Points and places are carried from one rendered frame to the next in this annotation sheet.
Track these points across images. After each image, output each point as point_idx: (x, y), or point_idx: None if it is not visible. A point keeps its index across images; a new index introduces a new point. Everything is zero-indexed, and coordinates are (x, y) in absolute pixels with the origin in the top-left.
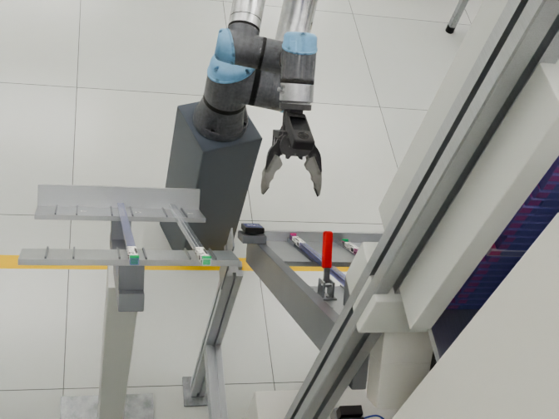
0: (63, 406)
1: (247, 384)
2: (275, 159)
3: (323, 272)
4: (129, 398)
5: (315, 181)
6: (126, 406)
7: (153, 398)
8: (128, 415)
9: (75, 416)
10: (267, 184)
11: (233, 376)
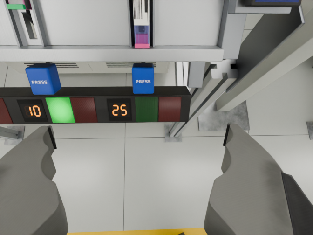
0: (248, 123)
1: (141, 136)
2: (269, 229)
3: (71, 231)
4: (212, 127)
5: (36, 144)
6: (214, 123)
7: (198, 128)
8: (212, 118)
9: (240, 117)
10: (238, 129)
11: (150, 142)
